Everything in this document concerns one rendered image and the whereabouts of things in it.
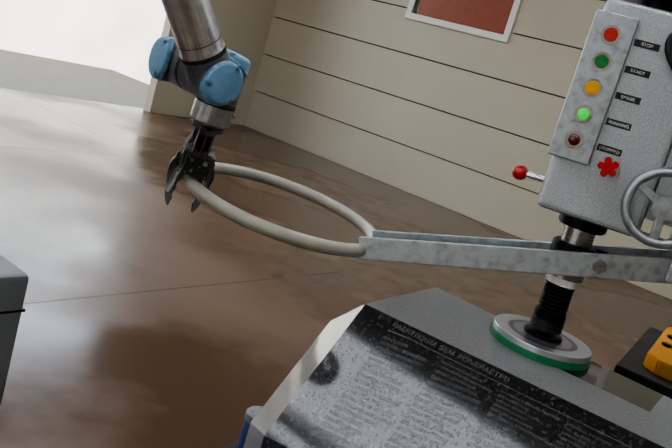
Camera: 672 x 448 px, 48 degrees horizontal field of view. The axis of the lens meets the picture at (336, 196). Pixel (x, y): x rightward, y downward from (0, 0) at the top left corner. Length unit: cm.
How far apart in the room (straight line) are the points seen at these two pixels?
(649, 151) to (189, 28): 89
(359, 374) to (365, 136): 766
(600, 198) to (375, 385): 56
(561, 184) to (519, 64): 674
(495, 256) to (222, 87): 66
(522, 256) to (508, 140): 660
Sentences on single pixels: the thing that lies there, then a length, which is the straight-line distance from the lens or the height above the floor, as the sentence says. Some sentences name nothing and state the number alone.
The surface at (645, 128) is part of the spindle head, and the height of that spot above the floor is 133.
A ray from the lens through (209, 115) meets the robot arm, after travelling 167.
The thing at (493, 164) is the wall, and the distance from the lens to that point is 825.
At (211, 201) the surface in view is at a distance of 162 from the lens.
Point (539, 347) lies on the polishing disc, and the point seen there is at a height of 86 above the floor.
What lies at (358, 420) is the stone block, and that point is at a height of 67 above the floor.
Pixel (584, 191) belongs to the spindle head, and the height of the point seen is 118.
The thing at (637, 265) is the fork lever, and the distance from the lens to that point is 162.
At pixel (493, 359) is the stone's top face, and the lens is 154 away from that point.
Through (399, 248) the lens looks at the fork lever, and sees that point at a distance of 166.
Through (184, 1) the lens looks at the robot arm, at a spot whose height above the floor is 132.
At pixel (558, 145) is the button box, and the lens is 153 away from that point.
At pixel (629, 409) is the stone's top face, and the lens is 157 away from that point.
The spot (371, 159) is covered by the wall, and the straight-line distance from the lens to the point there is 902.
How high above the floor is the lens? 131
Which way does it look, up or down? 10 degrees down
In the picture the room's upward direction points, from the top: 16 degrees clockwise
